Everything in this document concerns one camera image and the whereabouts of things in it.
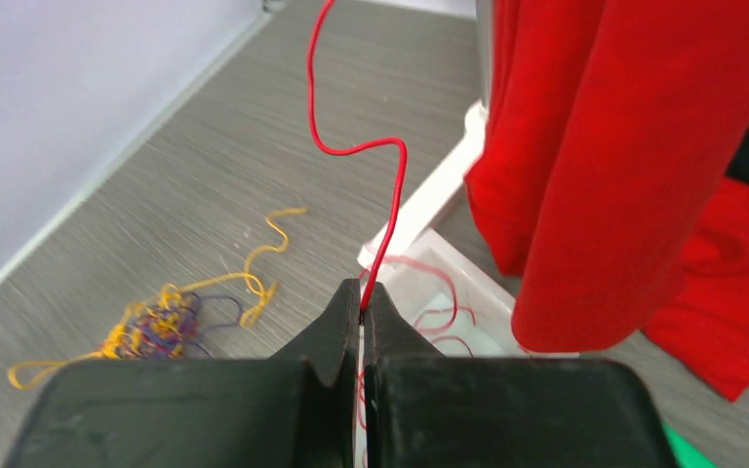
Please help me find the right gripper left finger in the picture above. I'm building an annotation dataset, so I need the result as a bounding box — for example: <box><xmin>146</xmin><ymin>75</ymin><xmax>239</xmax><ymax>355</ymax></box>
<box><xmin>5</xmin><ymin>279</ymin><xmax>361</xmax><ymax>467</ymax></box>

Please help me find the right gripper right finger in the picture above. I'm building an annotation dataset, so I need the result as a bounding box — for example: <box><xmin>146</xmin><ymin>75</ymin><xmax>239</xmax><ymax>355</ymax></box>
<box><xmin>363</xmin><ymin>285</ymin><xmax>677</xmax><ymax>467</ymax></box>

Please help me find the colourful wire bundle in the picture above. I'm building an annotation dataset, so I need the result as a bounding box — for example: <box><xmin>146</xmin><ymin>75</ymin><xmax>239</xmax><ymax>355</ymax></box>
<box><xmin>7</xmin><ymin>284</ymin><xmax>247</xmax><ymax>391</ymax></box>

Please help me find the white plastic bin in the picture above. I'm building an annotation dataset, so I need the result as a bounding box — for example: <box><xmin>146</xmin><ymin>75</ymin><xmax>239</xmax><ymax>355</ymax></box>
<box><xmin>377</xmin><ymin>229</ymin><xmax>534</xmax><ymax>358</ymax></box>

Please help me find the green plastic bin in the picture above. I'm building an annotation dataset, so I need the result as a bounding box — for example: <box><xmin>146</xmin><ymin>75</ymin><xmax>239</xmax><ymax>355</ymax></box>
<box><xmin>663</xmin><ymin>424</ymin><xmax>716</xmax><ymax>468</ymax></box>

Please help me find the red t-shirt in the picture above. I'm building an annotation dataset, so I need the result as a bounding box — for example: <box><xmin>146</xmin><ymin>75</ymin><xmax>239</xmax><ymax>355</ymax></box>
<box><xmin>465</xmin><ymin>1</ymin><xmax>749</xmax><ymax>401</ymax></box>

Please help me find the metal clothes rack pole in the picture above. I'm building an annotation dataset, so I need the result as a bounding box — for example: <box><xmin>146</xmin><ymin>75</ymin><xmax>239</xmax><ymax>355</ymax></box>
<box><xmin>475</xmin><ymin>0</ymin><xmax>494</xmax><ymax>112</ymax></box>

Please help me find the loose yellow wire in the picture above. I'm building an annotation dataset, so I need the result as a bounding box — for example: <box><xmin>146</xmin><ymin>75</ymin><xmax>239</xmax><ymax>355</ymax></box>
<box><xmin>180</xmin><ymin>206</ymin><xmax>308</xmax><ymax>330</ymax></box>

